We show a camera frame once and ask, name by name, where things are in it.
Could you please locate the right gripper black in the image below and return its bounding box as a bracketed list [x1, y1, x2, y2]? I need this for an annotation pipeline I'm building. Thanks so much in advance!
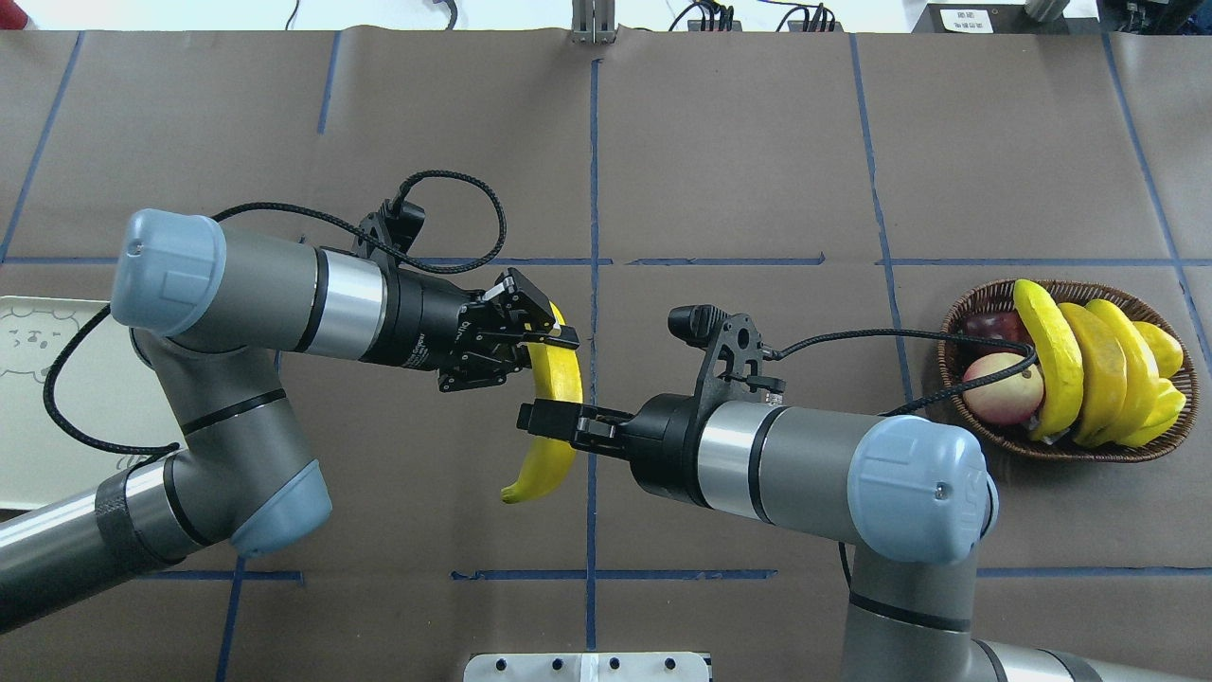
[518, 394, 703, 495]

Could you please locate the black cable connector left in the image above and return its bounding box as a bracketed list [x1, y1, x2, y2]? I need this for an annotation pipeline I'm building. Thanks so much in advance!
[668, 1, 743, 33]

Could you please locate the black labelled box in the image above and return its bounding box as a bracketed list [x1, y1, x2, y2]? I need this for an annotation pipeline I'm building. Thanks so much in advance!
[911, 1, 1102, 36]

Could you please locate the right black braided cable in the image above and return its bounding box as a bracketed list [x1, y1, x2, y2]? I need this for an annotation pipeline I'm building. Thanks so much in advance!
[764, 328, 1039, 418]

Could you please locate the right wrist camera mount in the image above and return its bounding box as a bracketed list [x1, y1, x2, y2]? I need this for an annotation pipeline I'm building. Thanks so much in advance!
[668, 305, 785, 415]

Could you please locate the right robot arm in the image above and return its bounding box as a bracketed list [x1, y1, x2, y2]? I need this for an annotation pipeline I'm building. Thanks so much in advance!
[518, 394, 1167, 681]

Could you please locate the yellow banana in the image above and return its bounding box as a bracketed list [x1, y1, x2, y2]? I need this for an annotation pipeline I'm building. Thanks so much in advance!
[1012, 277, 1085, 441]
[1058, 302, 1127, 448]
[501, 342, 583, 504]
[1086, 299, 1159, 446]

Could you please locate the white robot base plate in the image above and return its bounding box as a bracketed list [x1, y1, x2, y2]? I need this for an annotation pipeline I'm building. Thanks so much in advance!
[462, 651, 714, 681]

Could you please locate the white bear tray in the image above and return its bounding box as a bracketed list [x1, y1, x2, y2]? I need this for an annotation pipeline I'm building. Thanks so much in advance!
[0, 296, 181, 512]

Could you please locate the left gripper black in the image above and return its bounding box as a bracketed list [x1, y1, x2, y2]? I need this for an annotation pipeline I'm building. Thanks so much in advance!
[360, 268, 581, 392]

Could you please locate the aluminium frame post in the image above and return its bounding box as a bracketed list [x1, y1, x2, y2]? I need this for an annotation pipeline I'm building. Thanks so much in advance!
[570, 0, 618, 45]

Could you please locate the pink white apple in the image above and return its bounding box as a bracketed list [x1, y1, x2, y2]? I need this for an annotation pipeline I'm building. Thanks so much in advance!
[961, 353, 1044, 426]

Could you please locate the yellow pear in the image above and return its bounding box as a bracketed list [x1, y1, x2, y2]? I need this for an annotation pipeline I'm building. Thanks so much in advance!
[1133, 320, 1185, 379]

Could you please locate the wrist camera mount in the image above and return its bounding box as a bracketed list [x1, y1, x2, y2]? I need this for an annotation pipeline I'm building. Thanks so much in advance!
[351, 199, 427, 267]
[668, 305, 785, 415]

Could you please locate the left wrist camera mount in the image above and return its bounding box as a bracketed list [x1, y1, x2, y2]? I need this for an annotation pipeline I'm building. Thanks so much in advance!
[351, 199, 427, 267]

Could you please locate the brown wicker basket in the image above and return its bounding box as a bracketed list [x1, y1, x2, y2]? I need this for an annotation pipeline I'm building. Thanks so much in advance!
[936, 277, 1201, 464]

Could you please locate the black cable connector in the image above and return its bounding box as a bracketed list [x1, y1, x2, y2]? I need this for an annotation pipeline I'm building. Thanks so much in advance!
[774, 1, 844, 33]
[668, 1, 743, 33]

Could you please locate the black cable connector right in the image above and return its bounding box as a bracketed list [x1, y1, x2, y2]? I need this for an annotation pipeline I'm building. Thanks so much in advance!
[774, 1, 844, 33]

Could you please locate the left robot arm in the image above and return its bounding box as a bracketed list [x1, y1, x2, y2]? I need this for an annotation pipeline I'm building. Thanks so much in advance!
[1, 200, 583, 632]

